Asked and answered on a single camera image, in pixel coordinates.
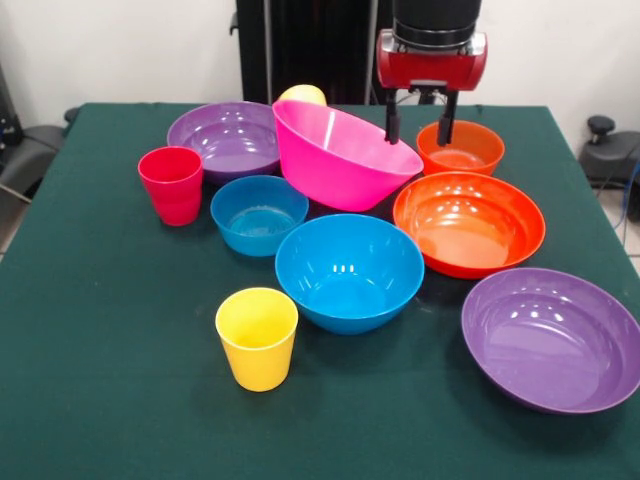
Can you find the black equipment base with knob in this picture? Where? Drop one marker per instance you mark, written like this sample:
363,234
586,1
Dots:
612,155

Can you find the dark green tablecloth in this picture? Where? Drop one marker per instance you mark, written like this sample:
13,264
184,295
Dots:
350,435

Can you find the dark device box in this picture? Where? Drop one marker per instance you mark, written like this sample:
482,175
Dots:
7,125

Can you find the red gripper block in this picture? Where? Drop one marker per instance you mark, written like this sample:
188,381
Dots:
430,67

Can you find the red plastic cup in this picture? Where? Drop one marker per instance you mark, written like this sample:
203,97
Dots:
172,190

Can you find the small orange plastic bowl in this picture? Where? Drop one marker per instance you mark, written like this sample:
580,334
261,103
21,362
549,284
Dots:
470,150

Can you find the pink plastic bowl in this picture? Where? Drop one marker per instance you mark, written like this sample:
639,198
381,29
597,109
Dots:
340,175

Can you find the yellow plastic cup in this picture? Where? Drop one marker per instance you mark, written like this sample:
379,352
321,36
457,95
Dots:
302,95
256,355

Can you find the black round knob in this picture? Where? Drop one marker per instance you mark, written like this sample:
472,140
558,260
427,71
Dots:
71,115

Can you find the large blue plastic bowl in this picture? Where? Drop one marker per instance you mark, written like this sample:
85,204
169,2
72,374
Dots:
347,295

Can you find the small blue plastic bowl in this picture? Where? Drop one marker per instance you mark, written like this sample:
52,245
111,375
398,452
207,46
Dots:
255,227

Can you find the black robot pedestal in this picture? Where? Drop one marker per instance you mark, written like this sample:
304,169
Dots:
310,50

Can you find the large orange plastic bowl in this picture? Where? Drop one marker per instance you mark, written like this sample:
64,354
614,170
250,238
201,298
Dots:
467,235

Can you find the purple plastic bowl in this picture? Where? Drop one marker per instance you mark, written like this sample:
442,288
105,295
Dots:
220,145
545,350

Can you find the black padded equipment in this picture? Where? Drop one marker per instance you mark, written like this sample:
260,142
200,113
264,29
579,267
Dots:
35,150

